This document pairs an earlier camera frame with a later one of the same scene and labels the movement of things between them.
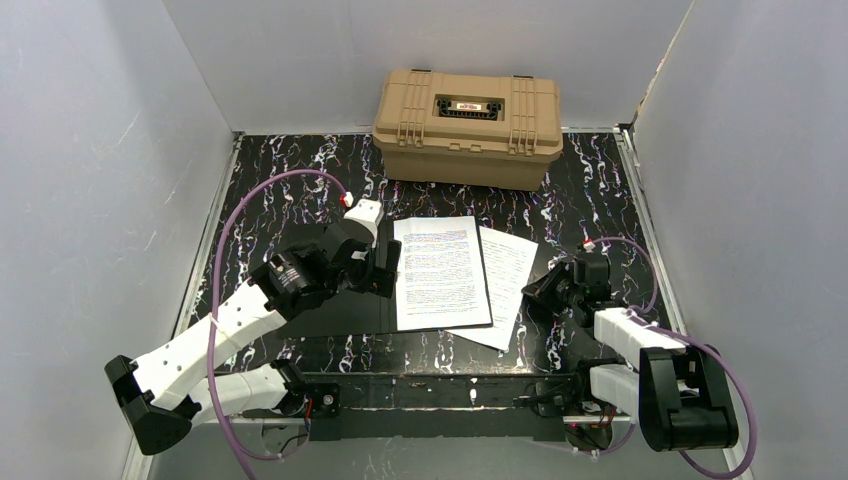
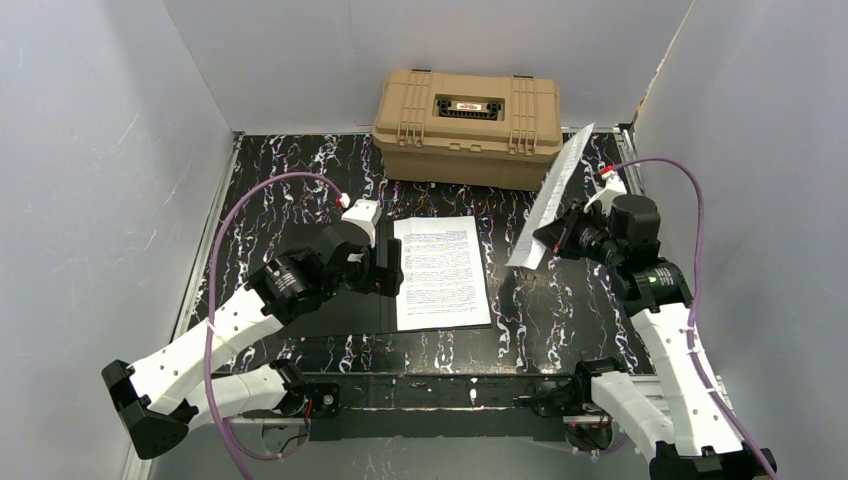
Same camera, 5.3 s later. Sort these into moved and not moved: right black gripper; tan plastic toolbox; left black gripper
Moved: right black gripper
Not moved: left black gripper; tan plastic toolbox
